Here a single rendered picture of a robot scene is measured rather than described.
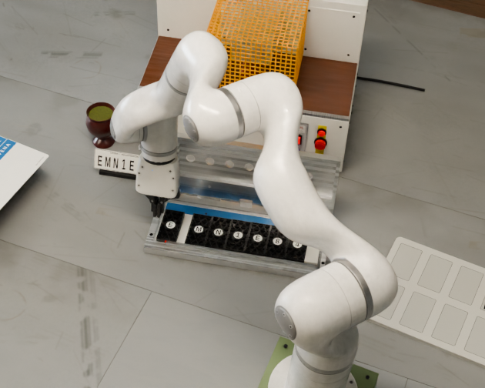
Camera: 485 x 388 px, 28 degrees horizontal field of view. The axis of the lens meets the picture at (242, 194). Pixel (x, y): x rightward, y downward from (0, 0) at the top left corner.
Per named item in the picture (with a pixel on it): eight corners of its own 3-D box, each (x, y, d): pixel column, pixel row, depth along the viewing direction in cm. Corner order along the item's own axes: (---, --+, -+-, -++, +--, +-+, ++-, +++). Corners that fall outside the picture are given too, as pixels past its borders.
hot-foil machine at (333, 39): (138, 144, 262) (131, 31, 234) (172, 51, 289) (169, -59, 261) (416, 186, 254) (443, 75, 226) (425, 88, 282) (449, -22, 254)
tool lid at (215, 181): (160, 134, 234) (162, 129, 236) (160, 193, 246) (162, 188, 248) (340, 161, 230) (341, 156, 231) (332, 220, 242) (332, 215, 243)
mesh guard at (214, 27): (205, 87, 247) (205, 35, 235) (220, 38, 260) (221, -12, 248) (292, 100, 245) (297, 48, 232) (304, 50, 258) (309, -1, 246)
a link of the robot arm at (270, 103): (320, 342, 177) (389, 306, 183) (346, 332, 166) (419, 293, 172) (200, 105, 184) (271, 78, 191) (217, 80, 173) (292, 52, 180)
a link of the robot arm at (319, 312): (368, 357, 187) (393, 287, 169) (289, 399, 180) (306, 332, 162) (332, 311, 193) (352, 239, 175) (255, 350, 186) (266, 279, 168)
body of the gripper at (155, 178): (133, 156, 223) (133, 195, 230) (176, 163, 222) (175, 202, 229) (142, 139, 229) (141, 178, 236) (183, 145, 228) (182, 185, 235)
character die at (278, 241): (263, 257, 234) (264, 254, 233) (270, 228, 240) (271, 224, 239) (283, 261, 233) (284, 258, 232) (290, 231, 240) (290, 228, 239)
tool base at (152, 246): (144, 252, 236) (143, 242, 234) (163, 192, 250) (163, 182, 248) (322, 282, 232) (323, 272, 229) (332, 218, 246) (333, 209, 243)
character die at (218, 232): (204, 248, 235) (204, 245, 234) (212, 219, 242) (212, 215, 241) (223, 252, 235) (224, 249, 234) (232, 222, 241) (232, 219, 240)
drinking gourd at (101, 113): (83, 136, 263) (79, 106, 255) (112, 127, 266) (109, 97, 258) (95, 156, 258) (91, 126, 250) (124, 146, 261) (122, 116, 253)
